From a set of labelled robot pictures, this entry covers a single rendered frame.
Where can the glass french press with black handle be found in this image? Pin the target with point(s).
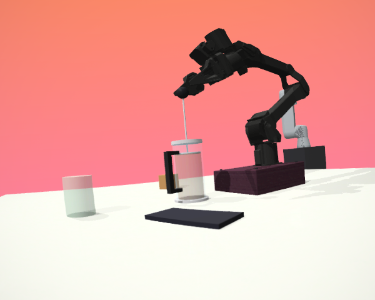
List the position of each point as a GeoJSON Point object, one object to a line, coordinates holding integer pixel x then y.
{"type": "Point", "coordinates": [188, 165]}

